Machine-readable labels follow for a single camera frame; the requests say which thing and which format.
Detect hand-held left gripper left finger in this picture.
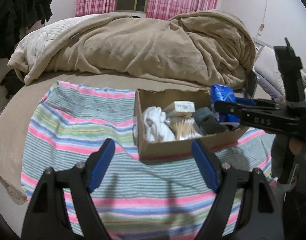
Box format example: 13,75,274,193
20,138,116,240

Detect small beige box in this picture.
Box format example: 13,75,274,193
164,101,196,118

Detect grey knit sock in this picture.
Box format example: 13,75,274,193
199,116,230,136

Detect white quilt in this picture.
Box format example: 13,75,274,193
8,17,93,85

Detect black cloth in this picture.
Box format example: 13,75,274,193
0,69,25,98

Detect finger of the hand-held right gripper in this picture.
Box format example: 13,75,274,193
214,101,246,125
234,97,286,108

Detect white socks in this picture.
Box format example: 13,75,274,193
135,106,176,142

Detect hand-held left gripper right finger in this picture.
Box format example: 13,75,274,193
192,140,285,240

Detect striped cloth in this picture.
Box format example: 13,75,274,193
21,80,273,240

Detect beige fleece blanket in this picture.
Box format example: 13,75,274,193
24,9,256,91

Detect person's right hand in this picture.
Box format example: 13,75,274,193
289,138,306,156

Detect blue packet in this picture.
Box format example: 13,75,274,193
209,84,241,129

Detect brown cardboard box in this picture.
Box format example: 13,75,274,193
134,88,251,162

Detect grey dotted socks pile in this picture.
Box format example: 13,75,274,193
193,107,215,124

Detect pile of black clothes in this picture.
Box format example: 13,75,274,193
0,0,54,67

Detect white embroidered pillow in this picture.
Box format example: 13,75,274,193
254,46,306,103

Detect white headboard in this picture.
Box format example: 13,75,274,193
252,37,276,50

